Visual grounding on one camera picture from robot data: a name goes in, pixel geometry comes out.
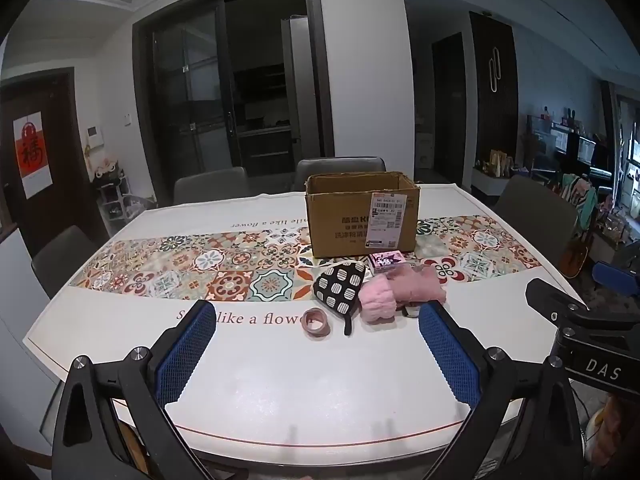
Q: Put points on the small pink cartoon box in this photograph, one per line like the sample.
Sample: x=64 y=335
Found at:
x=386 y=261

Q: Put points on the colourful hanging clothes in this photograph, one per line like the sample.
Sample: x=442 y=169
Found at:
x=580 y=200

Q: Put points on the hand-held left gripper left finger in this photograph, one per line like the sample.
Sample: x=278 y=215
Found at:
x=185 y=355

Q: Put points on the mauve pink fluffy cloth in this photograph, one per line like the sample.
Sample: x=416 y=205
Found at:
x=422 y=285

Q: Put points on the white wall intercom panel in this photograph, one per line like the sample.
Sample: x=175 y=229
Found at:
x=95 y=136

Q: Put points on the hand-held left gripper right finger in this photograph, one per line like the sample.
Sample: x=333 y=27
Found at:
x=447 y=355

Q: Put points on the dark interior door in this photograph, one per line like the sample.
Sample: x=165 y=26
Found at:
x=449 y=110

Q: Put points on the yellow paper bags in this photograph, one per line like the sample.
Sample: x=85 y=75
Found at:
x=500 y=162

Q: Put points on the black media cabinet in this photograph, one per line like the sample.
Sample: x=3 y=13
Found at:
x=575 y=152

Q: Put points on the gold wall ornament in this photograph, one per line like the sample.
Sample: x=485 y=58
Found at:
x=494 y=70

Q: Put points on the grey dining chair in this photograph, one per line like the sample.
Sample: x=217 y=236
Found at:
x=535 y=215
x=210 y=185
x=340 y=172
x=62 y=260

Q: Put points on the red white door poster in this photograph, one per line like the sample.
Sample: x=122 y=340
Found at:
x=32 y=155

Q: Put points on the dark wooden entrance door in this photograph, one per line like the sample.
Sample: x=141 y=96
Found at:
x=65 y=170

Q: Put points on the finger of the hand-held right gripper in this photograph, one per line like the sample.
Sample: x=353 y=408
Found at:
x=615 y=275
x=555 y=302

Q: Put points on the window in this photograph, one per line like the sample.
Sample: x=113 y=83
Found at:
x=631 y=155

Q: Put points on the black white patterned pouch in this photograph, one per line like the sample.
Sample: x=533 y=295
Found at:
x=340 y=285

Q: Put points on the white sideboard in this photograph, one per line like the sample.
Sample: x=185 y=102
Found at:
x=492 y=184

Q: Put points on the plush toys on rack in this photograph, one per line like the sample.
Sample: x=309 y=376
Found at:
x=107 y=169

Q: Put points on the cardboard box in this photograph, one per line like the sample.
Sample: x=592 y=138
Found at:
x=340 y=220

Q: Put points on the white shelf rack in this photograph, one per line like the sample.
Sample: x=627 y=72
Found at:
x=120 y=202

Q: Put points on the light pink fluffy cloth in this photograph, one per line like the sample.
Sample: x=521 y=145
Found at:
x=377 y=300

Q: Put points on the dark slatted wall panel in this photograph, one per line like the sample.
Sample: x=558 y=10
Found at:
x=492 y=125

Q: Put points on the dark framed glass sliding door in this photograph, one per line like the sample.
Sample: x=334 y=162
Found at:
x=200 y=85

